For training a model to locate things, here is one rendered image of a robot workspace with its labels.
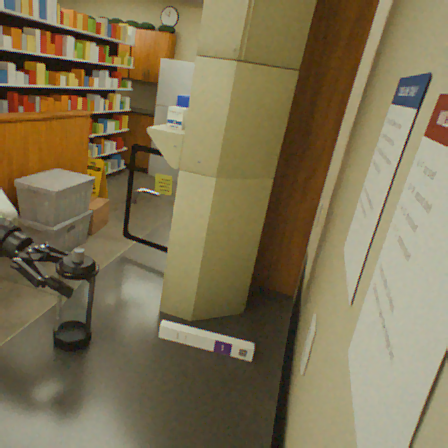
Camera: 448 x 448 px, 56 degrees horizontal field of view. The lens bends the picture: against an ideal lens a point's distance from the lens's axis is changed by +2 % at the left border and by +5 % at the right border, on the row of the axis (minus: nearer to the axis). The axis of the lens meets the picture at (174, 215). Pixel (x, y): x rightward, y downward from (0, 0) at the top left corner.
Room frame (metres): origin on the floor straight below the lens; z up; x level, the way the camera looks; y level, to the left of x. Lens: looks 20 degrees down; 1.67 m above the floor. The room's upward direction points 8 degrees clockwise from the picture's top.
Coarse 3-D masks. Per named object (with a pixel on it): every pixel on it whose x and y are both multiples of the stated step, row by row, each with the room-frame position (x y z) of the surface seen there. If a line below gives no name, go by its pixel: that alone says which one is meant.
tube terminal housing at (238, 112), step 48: (192, 96) 1.12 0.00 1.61; (240, 96) 1.11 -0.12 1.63; (288, 96) 1.18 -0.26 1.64; (192, 144) 1.12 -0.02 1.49; (240, 144) 1.12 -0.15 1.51; (192, 192) 1.11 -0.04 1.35; (240, 192) 1.13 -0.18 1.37; (192, 240) 1.10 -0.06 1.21; (240, 240) 1.15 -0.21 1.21; (192, 288) 1.10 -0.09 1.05; (240, 288) 1.17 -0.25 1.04
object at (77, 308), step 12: (96, 264) 0.94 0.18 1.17; (60, 276) 0.89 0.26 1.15; (84, 288) 0.89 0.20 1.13; (60, 300) 0.89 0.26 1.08; (72, 300) 0.88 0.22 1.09; (84, 300) 0.89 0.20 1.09; (60, 312) 0.89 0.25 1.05; (72, 312) 0.88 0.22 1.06; (84, 312) 0.89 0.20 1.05; (60, 324) 0.88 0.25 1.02; (72, 324) 0.88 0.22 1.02; (84, 324) 0.90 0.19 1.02; (60, 336) 0.88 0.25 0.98; (72, 336) 0.88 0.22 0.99; (84, 336) 0.90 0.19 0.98
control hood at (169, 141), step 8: (152, 128) 1.16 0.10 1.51; (160, 128) 1.18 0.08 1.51; (168, 128) 1.20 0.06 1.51; (152, 136) 1.15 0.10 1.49; (160, 136) 1.15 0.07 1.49; (168, 136) 1.14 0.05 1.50; (176, 136) 1.13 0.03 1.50; (160, 144) 1.14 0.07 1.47; (168, 144) 1.14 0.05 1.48; (176, 144) 1.13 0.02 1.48; (160, 152) 1.15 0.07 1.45; (168, 152) 1.14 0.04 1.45; (176, 152) 1.13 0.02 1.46; (168, 160) 1.14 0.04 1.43; (176, 160) 1.13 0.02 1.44; (176, 168) 1.13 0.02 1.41
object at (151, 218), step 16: (144, 160) 1.53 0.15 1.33; (160, 160) 1.50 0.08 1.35; (144, 176) 1.52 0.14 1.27; (160, 176) 1.49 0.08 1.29; (176, 176) 1.46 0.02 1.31; (144, 192) 1.52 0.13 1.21; (160, 192) 1.49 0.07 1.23; (144, 208) 1.51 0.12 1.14; (160, 208) 1.48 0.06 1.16; (144, 224) 1.51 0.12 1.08; (160, 224) 1.48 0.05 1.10; (160, 240) 1.48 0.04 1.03
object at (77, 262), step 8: (80, 248) 0.93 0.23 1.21; (72, 256) 0.92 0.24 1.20; (80, 256) 0.91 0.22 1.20; (88, 256) 0.95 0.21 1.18; (64, 264) 0.90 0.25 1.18; (72, 264) 0.90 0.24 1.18; (80, 264) 0.90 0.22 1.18; (88, 264) 0.91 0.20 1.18; (72, 272) 0.88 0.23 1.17; (80, 272) 0.88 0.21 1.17
